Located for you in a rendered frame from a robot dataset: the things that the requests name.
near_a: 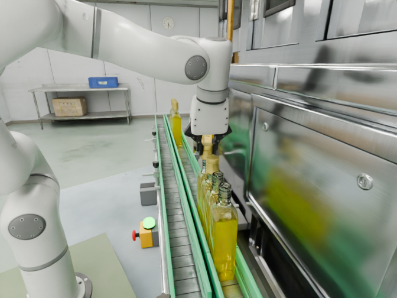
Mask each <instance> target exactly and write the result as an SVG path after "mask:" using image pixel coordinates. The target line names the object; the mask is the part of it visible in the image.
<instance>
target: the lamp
mask: <svg viewBox="0 0 397 298"><path fill-rule="evenodd" d="M154 227H155V220H154V219H153V218H152V217H148V218H145V219H144V221H143V228H144V229H146V230H150V229H153V228H154Z"/></svg>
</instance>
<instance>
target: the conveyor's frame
mask: <svg viewBox="0 0 397 298"><path fill-rule="evenodd" d="M153 124H154V123H153ZM152 129H154V131H156V128H155V124H154V126H153V127H152ZM154 153H155V152H154ZM155 161H158V152H156V153H155ZM157 207H158V229H159V241H160V264H161V265H160V269H161V287H162V292H164V293H165V294H169V293H170V290H169V282H168V269H167V255H166V247H165V233H164V220H163V212H162V199H161V190H159V192H157Z"/></svg>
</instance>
